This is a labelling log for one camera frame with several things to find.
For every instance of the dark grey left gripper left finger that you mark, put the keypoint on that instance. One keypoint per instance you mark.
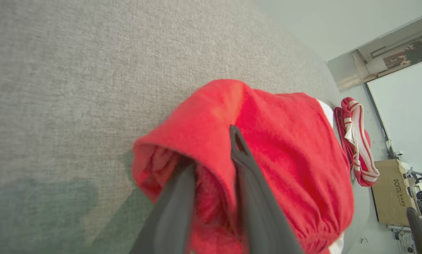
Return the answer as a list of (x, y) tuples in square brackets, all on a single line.
[(172, 218)]

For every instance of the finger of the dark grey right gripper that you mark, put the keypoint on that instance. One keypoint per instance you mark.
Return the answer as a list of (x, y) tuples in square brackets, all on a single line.
[(421, 233)]

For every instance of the red garment with white stripes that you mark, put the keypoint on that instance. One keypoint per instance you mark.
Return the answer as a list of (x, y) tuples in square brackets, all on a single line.
[(364, 169)]

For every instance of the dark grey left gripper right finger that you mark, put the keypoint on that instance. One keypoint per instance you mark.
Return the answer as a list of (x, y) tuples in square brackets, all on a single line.
[(264, 218)]

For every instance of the brown cardboard box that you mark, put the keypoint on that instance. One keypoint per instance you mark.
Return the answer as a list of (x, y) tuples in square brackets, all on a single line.
[(391, 197)]

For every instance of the plain red garment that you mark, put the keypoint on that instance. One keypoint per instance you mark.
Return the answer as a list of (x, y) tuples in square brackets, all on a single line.
[(285, 158)]

